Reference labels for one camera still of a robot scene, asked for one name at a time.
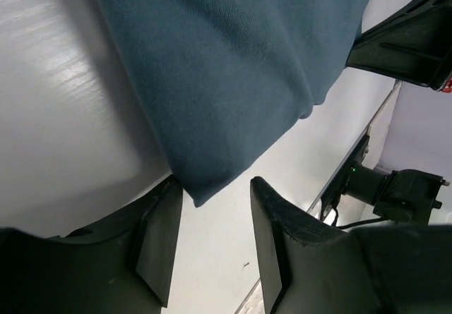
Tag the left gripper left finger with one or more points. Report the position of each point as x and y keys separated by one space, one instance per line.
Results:
x=122 y=263

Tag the blue t-shirt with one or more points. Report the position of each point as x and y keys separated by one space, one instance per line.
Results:
x=220 y=81

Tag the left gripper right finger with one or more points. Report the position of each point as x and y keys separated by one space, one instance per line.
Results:
x=307 y=266

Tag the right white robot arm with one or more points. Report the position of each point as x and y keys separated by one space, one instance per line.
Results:
x=406 y=196

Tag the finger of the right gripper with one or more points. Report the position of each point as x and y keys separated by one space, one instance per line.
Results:
x=412 y=45

